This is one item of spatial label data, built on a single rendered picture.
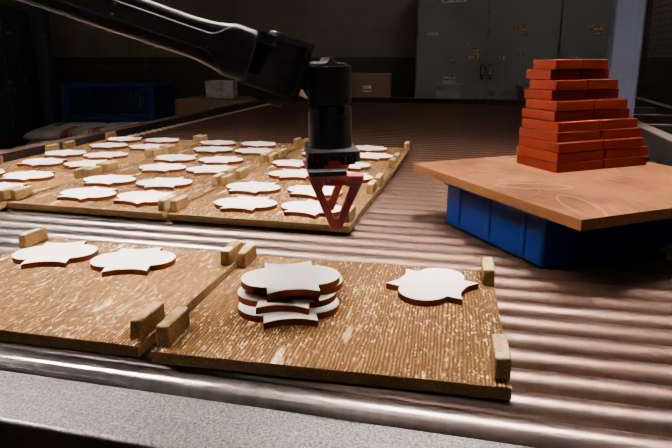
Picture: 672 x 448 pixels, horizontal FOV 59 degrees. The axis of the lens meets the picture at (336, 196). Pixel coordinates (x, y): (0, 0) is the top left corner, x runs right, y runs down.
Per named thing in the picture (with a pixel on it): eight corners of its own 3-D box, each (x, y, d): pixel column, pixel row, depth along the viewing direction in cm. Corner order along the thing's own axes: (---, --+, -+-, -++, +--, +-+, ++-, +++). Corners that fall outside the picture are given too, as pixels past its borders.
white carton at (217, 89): (233, 98, 729) (232, 80, 724) (204, 98, 733) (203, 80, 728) (239, 97, 758) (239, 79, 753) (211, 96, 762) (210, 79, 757)
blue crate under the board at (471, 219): (672, 248, 111) (680, 196, 108) (540, 270, 99) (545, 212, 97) (555, 209, 138) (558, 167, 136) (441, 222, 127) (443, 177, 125)
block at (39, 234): (26, 249, 105) (24, 235, 105) (17, 248, 106) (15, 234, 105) (49, 239, 111) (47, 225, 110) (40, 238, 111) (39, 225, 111)
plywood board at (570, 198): (798, 200, 105) (800, 190, 104) (580, 231, 86) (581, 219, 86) (585, 156, 150) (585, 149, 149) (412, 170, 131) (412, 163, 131)
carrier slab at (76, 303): (139, 358, 71) (138, 346, 70) (-134, 323, 80) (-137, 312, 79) (247, 261, 104) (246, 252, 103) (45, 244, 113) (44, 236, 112)
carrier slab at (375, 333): (511, 401, 62) (512, 387, 61) (151, 363, 69) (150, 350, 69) (491, 279, 95) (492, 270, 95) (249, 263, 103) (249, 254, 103)
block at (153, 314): (142, 342, 71) (140, 320, 71) (128, 340, 72) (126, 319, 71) (167, 320, 77) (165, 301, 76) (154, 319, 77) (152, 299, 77)
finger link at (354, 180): (311, 235, 73) (308, 160, 71) (307, 220, 80) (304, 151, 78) (365, 232, 74) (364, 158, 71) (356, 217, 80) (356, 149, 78)
